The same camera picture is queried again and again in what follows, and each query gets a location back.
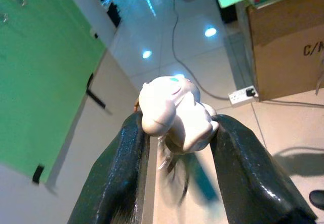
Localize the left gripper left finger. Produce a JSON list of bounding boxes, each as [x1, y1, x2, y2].
[[67, 111, 150, 224]]

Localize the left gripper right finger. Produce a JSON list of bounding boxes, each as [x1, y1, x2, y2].
[[209, 114, 318, 224]]

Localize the white plush toy keychain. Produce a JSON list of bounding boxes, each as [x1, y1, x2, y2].
[[133, 73, 220, 208]]

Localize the black robot foot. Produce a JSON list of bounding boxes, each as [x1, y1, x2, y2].
[[309, 190, 324, 211]]

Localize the white power strip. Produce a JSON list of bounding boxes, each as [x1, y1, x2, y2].
[[227, 85, 260, 106]]

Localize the cardboard box with black print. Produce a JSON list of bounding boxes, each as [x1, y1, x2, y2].
[[247, 0, 324, 102]]

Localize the green foam board with hooks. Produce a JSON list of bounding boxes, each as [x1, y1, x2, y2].
[[0, 0, 107, 184]]

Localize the grey power cable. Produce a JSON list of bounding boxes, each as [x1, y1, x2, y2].
[[171, 0, 230, 101]]

